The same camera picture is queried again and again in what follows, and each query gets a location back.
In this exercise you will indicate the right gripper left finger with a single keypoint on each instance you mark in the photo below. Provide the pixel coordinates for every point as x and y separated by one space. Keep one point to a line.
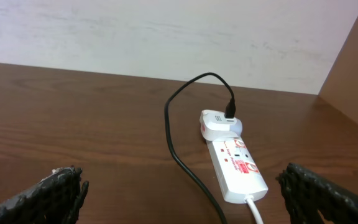
57 198

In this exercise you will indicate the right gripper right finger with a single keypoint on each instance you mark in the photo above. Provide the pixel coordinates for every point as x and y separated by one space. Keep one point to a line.
310 198

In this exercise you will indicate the white power strip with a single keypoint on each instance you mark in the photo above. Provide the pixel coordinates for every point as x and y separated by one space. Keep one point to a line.
238 176

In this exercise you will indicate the white USB charger adapter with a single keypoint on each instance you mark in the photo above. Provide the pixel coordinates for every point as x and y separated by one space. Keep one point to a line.
216 127

